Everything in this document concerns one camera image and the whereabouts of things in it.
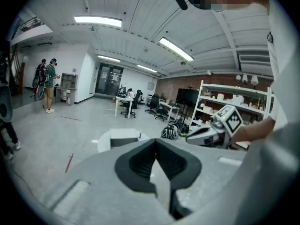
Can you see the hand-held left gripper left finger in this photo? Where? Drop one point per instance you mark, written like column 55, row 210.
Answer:
column 98, row 172

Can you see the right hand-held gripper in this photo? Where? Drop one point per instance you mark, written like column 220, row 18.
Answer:
column 228, row 122

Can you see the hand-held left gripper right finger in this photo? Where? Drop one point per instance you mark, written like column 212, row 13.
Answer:
column 211, row 167

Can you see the grey box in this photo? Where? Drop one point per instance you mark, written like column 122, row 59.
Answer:
column 123, row 133

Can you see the person's right forearm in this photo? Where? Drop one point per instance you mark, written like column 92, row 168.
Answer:
column 253, row 129

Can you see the black green backpack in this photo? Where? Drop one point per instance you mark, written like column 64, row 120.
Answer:
column 184, row 129

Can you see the round white table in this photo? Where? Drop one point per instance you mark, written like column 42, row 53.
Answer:
column 104, row 142

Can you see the black white striped backpack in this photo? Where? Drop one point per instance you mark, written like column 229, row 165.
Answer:
column 169, row 132

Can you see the black screen on stand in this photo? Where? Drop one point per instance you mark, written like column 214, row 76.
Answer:
column 187, row 97

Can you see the white office desk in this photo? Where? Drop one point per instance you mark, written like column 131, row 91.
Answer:
column 170, row 105
column 123, row 99

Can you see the black office chair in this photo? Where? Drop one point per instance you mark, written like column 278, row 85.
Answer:
column 134, row 102
column 161, row 111
column 154, row 101
column 140, row 95

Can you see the white shelf rack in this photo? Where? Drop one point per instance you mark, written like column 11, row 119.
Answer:
column 234, row 88

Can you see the white lamp shade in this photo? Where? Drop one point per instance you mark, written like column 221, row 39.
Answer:
column 238, row 77
column 245, row 78
column 254, row 79

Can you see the long ceiling light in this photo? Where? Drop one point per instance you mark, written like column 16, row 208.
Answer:
column 98, row 21
column 177, row 48
column 147, row 68
column 109, row 58

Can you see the grey cubby cabinet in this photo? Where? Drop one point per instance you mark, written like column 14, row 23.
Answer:
column 69, row 89

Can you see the ceiling air conditioner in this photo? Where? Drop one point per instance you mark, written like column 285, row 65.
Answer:
column 254, row 58

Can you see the black double door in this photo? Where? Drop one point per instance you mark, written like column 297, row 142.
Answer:
column 109, row 78

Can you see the grey backpack pod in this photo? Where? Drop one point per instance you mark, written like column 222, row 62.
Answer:
column 5, row 104

